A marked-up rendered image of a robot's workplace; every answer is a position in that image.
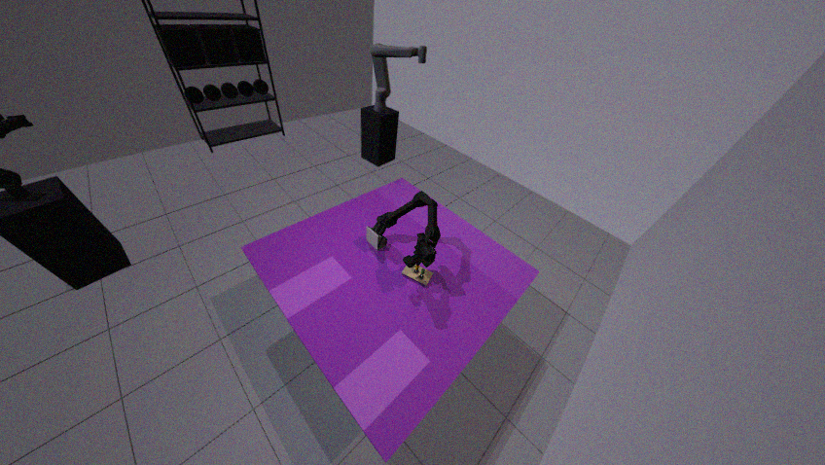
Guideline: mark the tan circuit board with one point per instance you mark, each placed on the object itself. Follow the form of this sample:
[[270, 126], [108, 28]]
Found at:
[[418, 273]]

